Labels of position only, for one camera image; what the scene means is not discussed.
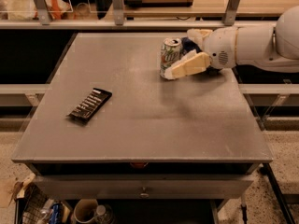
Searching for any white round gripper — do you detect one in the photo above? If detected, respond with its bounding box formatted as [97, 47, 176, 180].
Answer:
[164, 27, 237, 80]

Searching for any white green 7up can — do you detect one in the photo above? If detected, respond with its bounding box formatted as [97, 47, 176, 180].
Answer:
[160, 38, 182, 77]

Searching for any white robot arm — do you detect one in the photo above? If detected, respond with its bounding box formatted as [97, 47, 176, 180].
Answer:
[161, 7, 299, 80]

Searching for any blue crumpled chip bag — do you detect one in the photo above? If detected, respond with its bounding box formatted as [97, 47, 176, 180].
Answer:
[181, 37, 220, 76]

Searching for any black chocolate bar wrapper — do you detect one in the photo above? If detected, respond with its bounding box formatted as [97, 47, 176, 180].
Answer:
[68, 88, 112, 123]

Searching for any orange white bag on shelf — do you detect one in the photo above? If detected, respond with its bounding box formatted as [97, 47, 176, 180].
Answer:
[7, 0, 73, 21]

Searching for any clear glass jar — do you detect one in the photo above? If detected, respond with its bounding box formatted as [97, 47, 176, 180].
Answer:
[94, 204, 116, 224]

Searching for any grey drawer with knob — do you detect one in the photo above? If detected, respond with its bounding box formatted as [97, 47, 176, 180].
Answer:
[35, 175, 253, 200]

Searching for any beige mug under table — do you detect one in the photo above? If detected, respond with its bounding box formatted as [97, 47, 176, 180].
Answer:
[74, 199, 98, 224]

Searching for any grey metal shelf rail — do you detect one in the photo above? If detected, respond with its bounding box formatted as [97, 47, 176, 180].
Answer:
[0, 0, 282, 31]

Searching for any wire basket with clutter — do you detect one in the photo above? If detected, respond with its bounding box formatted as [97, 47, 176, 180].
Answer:
[14, 184, 72, 224]

